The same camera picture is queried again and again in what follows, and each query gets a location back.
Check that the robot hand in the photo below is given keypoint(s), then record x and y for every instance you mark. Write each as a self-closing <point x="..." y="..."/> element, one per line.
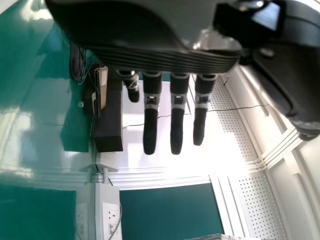
<point x="155" y="32"/>

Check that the white socket strip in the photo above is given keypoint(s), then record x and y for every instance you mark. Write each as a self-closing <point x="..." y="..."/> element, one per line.
<point x="110" y="212"/>

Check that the black oven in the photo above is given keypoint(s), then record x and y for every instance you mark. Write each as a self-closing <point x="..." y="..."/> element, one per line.
<point x="110" y="125"/>

